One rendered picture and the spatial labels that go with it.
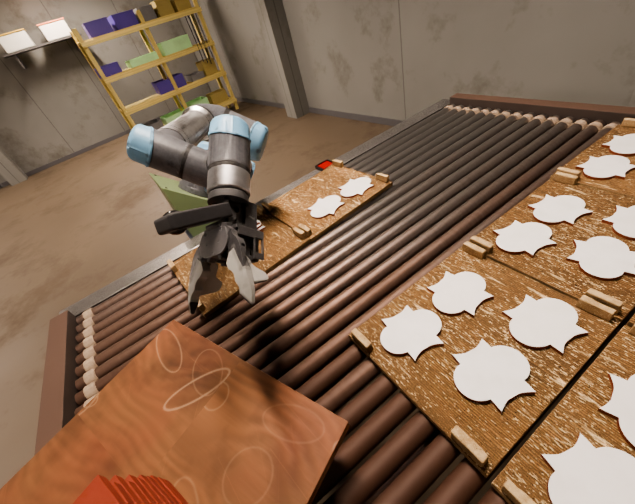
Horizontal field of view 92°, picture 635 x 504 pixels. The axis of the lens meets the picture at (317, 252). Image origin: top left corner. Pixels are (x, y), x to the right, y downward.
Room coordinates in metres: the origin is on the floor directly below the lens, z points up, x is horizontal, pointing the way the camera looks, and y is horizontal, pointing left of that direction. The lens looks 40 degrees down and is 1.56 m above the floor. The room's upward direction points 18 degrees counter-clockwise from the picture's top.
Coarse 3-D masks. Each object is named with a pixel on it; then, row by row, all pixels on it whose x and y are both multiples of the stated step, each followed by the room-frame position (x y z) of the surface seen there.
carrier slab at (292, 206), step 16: (320, 176) 1.25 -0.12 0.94; (336, 176) 1.20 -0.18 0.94; (352, 176) 1.16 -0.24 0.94; (368, 176) 1.11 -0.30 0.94; (288, 192) 1.20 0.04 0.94; (304, 192) 1.15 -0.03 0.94; (320, 192) 1.11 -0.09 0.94; (336, 192) 1.07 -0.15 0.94; (368, 192) 1.00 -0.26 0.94; (272, 208) 1.11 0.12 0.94; (288, 208) 1.07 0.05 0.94; (304, 208) 1.03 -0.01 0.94; (352, 208) 0.93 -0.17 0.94; (288, 224) 0.96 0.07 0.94; (304, 224) 0.93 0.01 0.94; (320, 224) 0.90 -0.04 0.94; (336, 224) 0.89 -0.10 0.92
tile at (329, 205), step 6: (318, 198) 1.06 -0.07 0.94; (324, 198) 1.04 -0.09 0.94; (330, 198) 1.03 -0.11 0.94; (336, 198) 1.02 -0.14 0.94; (318, 204) 1.02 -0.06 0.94; (324, 204) 1.00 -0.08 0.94; (330, 204) 0.99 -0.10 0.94; (336, 204) 0.97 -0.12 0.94; (342, 204) 0.97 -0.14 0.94; (312, 210) 0.99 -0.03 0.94; (318, 210) 0.97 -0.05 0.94; (324, 210) 0.96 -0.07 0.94; (330, 210) 0.95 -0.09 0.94; (336, 210) 0.95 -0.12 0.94; (312, 216) 0.95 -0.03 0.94; (318, 216) 0.94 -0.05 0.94; (324, 216) 0.93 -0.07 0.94
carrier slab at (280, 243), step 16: (272, 224) 1.00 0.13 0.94; (272, 240) 0.90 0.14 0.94; (288, 240) 0.87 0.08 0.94; (304, 240) 0.84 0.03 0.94; (192, 256) 0.96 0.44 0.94; (272, 256) 0.81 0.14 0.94; (288, 256) 0.79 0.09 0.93; (176, 272) 0.90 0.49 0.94; (224, 272) 0.81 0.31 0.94; (224, 288) 0.73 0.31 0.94; (208, 304) 0.68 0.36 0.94; (224, 304) 0.68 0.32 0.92
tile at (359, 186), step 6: (354, 180) 1.10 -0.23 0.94; (360, 180) 1.09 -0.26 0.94; (366, 180) 1.07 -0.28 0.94; (342, 186) 1.09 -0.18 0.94; (348, 186) 1.07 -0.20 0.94; (354, 186) 1.06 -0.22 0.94; (360, 186) 1.04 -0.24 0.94; (366, 186) 1.03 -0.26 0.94; (372, 186) 1.02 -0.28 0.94; (342, 192) 1.04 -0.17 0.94; (348, 192) 1.03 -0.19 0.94; (354, 192) 1.02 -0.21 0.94; (360, 192) 1.00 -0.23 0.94
